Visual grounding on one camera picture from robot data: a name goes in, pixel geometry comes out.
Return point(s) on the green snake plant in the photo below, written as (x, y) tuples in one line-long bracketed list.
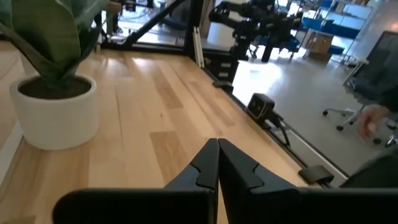
[(46, 31)]

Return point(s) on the black cube camera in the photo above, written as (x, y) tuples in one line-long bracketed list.
[(261, 105)]

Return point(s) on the black swivel office chair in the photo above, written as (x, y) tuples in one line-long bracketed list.
[(379, 62)]

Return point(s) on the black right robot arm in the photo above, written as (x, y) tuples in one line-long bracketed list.
[(236, 14)]

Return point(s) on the white round plant pot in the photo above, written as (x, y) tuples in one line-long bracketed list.
[(56, 124)]

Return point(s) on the white upright bar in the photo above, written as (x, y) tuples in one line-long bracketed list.
[(199, 49)]

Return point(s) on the person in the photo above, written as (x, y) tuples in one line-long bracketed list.
[(373, 171)]

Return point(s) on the blue storage shelving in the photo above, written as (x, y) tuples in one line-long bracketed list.
[(342, 29)]

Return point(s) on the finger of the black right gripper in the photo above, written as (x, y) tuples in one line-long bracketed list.
[(272, 49), (265, 49)]

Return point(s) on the person's hand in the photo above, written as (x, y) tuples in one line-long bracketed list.
[(371, 119)]

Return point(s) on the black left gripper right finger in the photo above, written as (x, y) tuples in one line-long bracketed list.
[(280, 205)]

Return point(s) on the brown cardboard box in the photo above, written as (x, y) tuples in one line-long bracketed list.
[(321, 45)]

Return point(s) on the black edge clamp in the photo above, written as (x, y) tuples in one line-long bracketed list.
[(222, 85), (315, 174)]

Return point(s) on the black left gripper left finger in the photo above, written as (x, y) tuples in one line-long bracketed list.
[(140, 205)]

